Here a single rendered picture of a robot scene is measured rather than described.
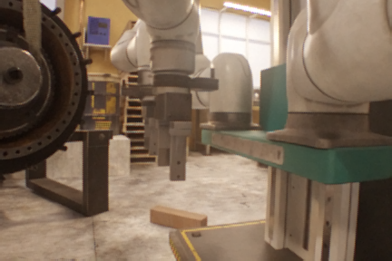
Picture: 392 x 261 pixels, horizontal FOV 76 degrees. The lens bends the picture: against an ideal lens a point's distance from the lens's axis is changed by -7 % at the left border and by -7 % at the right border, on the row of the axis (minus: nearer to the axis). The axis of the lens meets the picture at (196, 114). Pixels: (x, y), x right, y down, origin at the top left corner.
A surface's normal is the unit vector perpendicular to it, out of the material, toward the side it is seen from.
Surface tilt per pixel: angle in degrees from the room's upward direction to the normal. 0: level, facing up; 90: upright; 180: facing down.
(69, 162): 90
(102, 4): 90
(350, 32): 108
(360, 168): 90
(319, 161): 90
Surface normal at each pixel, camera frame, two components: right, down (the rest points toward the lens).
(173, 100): 0.29, 0.00
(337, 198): -0.96, -0.02
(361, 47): -0.85, 0.47
